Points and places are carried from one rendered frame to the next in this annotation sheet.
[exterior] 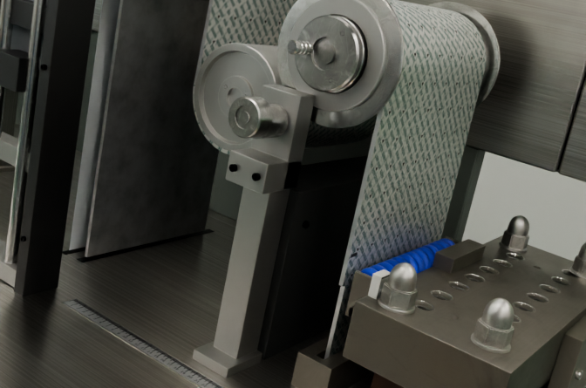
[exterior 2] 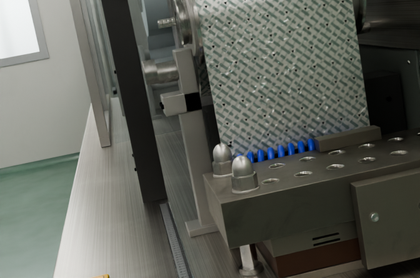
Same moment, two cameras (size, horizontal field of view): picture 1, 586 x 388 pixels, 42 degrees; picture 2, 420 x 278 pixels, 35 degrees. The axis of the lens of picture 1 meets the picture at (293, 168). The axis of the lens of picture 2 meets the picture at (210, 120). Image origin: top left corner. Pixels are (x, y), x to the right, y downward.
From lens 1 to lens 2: 83 cm
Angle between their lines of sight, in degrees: 49
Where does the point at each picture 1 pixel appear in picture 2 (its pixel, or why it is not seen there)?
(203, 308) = not seen: hidden behind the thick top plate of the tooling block
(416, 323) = (217, 182)
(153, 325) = (190, 213)
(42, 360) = (110, 230)
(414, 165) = (277, 76)
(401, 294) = (215, 164)
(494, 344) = (236, 188)
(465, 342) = (227, 189)
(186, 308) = not seen: hidden behind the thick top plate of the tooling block
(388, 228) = (267, 125)
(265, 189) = (167, 113)
